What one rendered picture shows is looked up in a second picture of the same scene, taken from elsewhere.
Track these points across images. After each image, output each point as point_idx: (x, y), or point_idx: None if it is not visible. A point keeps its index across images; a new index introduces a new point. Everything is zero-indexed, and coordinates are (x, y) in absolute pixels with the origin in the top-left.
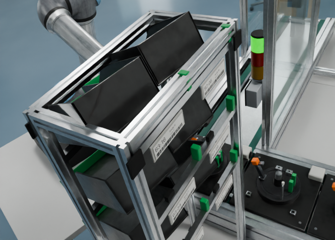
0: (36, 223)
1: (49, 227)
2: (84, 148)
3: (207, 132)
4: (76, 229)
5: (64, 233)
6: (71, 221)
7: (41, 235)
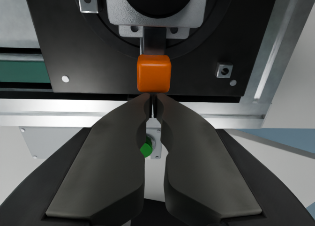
0: (296, 196)
1: (303, 183)
2: (182, 225)
3: (17, 63)
4: (304, 158)
5: (311, 166)
6: (291, 169)
7: (314, 184)
